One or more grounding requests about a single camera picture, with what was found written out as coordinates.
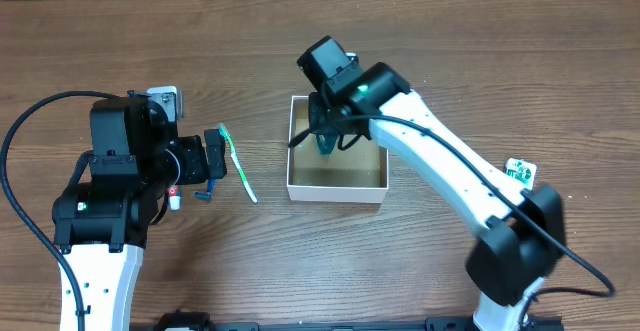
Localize green white toothbrush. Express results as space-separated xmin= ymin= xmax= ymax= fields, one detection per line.
xmin=218 ymin=123 xmax=258 ymax=204

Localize teal mouthwash bottle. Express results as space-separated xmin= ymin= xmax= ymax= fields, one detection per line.
xmin=315 ymin=133 xmax=339 ymax=155

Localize green soap packet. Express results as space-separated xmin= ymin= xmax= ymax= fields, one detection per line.
xmin=504 ymin=158 xmax=537 ymax=190

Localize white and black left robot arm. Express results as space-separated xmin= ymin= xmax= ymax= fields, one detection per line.
xmin=52 ymin=95 xmax=226 ymax=330

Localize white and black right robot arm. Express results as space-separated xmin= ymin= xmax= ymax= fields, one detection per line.
xmin=297 ymin=36 xmax=566 ymax=330

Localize Colgate toothpaste tube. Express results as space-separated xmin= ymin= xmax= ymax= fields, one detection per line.
xmin=168 ymin=185 xmax=181 ymax=211

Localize white cardboard box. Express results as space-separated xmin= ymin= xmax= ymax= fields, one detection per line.
xmin=286 ymin=95 xmax=390 ymax=205

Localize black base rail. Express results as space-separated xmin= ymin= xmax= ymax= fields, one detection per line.
xmin=129 ymin=310 xmax=566 ymax=331

